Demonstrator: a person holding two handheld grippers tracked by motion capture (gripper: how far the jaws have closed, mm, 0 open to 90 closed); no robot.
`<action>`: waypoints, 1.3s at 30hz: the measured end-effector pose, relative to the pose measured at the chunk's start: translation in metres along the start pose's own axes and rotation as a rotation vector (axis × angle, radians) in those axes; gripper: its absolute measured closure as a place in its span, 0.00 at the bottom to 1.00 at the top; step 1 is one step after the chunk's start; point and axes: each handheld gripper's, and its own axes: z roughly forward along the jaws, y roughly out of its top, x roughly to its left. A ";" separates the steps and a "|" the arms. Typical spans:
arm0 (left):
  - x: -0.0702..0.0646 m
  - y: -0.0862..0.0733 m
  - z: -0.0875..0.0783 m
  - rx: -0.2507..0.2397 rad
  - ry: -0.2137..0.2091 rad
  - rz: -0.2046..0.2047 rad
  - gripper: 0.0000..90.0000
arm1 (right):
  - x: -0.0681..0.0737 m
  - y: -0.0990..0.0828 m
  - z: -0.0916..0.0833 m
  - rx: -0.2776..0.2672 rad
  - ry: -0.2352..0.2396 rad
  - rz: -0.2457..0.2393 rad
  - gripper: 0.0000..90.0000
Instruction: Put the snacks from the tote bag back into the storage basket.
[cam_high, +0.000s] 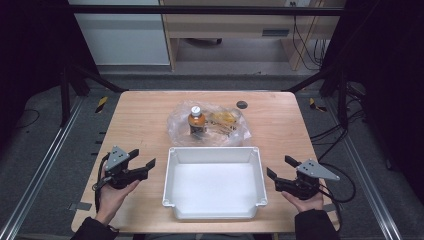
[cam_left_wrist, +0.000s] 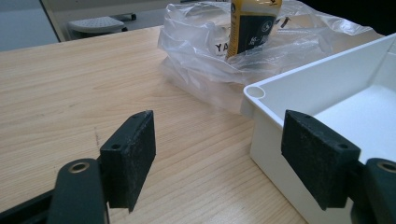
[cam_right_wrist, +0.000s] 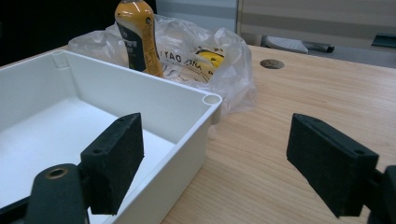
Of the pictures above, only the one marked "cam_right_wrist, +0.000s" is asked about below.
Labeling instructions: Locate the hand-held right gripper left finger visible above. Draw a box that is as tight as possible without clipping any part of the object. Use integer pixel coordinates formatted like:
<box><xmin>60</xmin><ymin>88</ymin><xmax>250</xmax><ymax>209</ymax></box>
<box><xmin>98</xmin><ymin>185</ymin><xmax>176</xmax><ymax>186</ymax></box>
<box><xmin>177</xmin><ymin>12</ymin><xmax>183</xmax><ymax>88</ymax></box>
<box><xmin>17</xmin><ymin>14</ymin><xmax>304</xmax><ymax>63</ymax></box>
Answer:
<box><xmin>79</xmin><ymin>112</ymin><xmax>146</xmax><ymax>217</ymax></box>

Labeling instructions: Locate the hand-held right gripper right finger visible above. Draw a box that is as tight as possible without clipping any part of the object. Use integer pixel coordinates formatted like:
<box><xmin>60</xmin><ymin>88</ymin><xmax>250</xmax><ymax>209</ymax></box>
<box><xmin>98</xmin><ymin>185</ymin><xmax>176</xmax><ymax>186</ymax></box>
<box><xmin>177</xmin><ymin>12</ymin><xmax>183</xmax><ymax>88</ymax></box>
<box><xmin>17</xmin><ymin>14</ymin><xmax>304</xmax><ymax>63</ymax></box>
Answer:
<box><xmin>286</xmin><ymin>112</ymin><xmax>380</xmax><ymax>218</ymax></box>

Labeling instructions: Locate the white plastic box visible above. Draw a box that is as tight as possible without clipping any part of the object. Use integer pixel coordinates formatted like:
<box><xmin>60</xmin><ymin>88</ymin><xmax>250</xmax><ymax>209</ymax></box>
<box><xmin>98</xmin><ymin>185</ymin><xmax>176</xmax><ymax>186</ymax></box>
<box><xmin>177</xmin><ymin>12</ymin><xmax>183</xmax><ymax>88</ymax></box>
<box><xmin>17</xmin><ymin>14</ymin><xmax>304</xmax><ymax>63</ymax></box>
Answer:
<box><xmin>0</xmin><ymin>49</ymin><xmax>223</xmax><ymax>224</ymax></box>

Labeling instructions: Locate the grey object on table edge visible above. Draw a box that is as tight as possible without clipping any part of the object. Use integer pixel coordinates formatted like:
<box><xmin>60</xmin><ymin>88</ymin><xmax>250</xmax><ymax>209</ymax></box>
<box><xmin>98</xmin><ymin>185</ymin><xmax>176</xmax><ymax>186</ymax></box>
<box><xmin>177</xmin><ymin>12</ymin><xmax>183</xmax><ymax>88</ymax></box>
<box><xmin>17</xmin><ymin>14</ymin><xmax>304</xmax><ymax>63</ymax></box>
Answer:
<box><xmin>261</xmin><ymin>35</ymin><xmax>335</xmax><ymax>55</ymax></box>

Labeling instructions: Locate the yellow squeeze bottle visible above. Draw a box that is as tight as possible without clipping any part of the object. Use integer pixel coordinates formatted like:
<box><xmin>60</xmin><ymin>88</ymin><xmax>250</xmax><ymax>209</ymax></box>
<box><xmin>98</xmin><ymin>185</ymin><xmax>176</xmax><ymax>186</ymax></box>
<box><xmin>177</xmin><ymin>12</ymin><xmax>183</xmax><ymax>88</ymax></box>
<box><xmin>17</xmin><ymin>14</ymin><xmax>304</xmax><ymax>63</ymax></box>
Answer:
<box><xmin>114</xmin><ymin>0</ymin><xmax>164</xmax><ymax>78</ymax></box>

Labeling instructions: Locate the dark green tray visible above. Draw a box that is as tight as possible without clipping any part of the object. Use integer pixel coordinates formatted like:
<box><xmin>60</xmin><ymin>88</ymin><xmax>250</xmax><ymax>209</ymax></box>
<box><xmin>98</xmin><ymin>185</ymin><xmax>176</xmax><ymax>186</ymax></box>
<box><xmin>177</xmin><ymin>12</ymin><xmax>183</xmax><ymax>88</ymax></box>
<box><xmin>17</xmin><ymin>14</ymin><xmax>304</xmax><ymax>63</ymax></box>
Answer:
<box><xmin>371</xmin><ymin>32</ymin><xmax>396</xmax><ymax>49</ymax></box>

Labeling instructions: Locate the clear plastic bag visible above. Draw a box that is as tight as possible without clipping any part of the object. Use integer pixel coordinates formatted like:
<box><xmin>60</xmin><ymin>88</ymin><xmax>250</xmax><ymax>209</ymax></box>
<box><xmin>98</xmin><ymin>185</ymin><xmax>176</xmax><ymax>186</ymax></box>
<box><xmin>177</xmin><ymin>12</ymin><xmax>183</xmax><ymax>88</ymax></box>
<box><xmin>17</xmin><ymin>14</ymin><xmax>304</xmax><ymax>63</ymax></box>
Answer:
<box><xmin>67</xmin><ymin>14</ymin><xmax>257</xmax><ymax>118</ymax></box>

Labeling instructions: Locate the round metal cable grommet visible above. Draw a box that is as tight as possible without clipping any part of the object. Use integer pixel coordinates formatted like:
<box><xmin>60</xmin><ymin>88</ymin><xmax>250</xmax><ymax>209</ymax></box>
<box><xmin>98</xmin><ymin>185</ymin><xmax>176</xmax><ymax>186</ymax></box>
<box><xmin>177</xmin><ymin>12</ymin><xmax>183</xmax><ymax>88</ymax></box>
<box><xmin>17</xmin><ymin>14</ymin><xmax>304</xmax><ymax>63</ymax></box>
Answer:
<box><xmin>260</xmin><ymin>59</ymin><xmax>286</xmax><ymax>70</ymax></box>

